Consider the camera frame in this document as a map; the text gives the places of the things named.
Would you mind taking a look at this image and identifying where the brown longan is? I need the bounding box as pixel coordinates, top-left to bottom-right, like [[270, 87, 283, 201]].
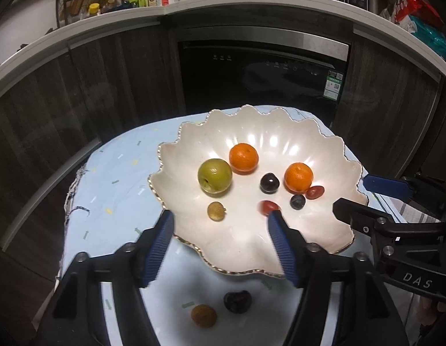
[[190, 304, 218, 328], [207, 202, 227, 222]]

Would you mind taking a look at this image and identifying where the white kitchen countertop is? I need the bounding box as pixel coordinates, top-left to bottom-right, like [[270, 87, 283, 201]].
[[0, 0, 446, 105]]

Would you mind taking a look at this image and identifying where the red plastic bag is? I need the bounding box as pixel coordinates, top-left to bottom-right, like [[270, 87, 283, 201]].
[[394, 0, 443, 26]]

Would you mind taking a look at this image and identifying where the green sticker label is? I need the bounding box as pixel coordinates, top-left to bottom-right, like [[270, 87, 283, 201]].
[[324, 72, 344, 99]]

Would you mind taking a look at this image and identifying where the orange mandarin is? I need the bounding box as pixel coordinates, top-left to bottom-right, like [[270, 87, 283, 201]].
[[229, 143, 260, 174], [284, 162, 313, 193]]

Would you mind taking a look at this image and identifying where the teal plastic bag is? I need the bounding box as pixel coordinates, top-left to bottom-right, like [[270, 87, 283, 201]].
[[412, 18, 446, 58]]

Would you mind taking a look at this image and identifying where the dark purple fruit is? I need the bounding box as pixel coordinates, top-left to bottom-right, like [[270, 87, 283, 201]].
[[223, 290, 250, 314]]

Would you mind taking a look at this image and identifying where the green plum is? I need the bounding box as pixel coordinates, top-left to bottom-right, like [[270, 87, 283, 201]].
[[198, 159, 233, 194]]

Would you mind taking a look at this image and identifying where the black wire spice rack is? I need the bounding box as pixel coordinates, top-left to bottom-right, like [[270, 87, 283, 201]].
[[56, 0, 123, 27]]

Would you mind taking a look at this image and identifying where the white scalloped bowl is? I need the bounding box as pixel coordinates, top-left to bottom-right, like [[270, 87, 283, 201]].
[[148, 104, 369, 278]]

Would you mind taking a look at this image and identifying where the dark purple grape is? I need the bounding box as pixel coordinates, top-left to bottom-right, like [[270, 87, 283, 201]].
[[260, 173, 280, 193]]

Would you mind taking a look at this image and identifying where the dark wood cabinet door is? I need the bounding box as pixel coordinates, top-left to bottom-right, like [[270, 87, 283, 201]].
[[0, 25, 184, 246], [333, 38, 443, 188]]

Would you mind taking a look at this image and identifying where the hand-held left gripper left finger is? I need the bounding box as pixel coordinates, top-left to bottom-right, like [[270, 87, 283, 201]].
[[36, 210, 175, 346]]

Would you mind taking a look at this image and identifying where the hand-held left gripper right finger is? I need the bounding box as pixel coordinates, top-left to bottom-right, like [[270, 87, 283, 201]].
[[268, 210, 405, 346]]

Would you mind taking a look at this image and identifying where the black built-in dishwasher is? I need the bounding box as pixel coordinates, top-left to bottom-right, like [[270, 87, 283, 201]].
[[178, 40, 352, 127]]

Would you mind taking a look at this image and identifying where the person's right hand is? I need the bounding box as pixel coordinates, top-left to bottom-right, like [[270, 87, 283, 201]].
[[423, 296, 446, 327]]

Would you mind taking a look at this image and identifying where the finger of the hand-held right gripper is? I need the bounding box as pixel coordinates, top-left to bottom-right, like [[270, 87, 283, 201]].
[[333, 198, 396, 236], [363, 175, 446, 202]]

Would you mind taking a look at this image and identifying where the light blue speckled cloth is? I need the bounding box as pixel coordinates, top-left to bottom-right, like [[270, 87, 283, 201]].
[[63, 104, 422, 346]]

